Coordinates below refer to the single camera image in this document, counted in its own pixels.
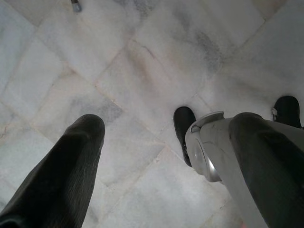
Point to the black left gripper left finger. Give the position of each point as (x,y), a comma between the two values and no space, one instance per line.
(57,178)

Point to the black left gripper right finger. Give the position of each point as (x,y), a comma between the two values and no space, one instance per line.
(268,171)

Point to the black robot right foot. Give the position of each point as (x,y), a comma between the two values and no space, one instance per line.
(287,111)

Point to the black robot foot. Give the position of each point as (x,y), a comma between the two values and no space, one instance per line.
(183,123)
(287,111)

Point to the black robot left foot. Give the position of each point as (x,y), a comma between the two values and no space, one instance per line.
(183,123)

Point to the grey furniture leg tip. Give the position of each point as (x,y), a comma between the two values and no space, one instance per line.
(76,6)

